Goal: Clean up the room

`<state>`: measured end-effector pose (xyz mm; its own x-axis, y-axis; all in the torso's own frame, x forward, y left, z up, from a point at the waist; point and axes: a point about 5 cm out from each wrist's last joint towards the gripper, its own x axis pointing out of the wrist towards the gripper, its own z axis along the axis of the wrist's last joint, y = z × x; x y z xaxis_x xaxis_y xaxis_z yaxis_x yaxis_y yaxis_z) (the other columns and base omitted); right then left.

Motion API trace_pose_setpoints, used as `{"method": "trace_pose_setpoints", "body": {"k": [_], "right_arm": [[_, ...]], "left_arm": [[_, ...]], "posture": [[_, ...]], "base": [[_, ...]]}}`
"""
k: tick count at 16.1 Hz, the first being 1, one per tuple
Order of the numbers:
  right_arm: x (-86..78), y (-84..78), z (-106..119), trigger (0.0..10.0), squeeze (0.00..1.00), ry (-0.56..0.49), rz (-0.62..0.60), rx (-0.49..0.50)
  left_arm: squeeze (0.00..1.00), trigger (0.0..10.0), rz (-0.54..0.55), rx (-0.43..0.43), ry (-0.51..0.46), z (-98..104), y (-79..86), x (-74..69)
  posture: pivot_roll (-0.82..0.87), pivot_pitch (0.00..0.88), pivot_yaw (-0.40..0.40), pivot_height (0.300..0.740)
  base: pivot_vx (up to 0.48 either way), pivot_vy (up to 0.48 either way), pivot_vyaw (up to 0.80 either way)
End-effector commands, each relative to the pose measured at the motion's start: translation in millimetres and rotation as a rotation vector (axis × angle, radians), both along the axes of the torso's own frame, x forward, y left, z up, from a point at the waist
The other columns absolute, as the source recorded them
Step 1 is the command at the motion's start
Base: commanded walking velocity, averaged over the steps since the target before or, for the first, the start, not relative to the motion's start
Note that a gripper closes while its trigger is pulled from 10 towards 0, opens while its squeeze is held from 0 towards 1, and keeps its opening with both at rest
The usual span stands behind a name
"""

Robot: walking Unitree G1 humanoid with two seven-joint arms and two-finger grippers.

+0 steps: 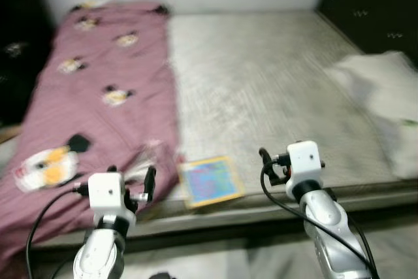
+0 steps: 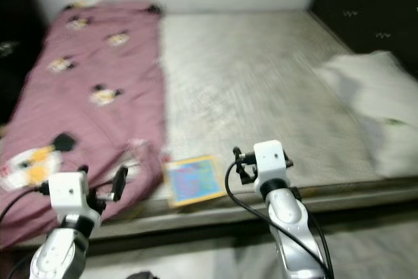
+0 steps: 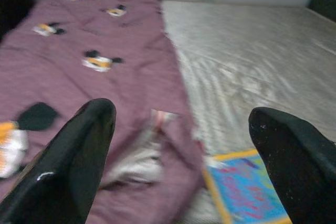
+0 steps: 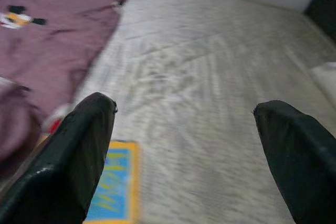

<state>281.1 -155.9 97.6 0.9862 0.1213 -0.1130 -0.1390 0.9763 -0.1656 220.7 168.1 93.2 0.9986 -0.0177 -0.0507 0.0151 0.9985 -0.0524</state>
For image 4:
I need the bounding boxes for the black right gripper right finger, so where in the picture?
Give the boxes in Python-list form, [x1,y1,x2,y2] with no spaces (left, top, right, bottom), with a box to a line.
[253,100,336,224]

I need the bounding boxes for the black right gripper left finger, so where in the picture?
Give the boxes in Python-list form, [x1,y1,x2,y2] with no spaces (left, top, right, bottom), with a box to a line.
[0,92,118,224]

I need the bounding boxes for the yellow bordered blue book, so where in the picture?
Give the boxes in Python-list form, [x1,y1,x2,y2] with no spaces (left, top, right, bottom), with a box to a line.
[38,133,144,224]

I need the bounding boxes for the white pillow green print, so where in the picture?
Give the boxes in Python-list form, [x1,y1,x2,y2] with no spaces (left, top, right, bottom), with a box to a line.
[309,62,336,105]

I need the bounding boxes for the purple cartoon print blanket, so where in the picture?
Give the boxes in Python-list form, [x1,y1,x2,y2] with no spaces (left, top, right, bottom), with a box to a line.
[0,0,140,172]

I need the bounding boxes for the grey patterned mattress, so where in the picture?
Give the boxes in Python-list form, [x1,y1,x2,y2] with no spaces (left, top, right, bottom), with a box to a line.
[70,0,336,224]

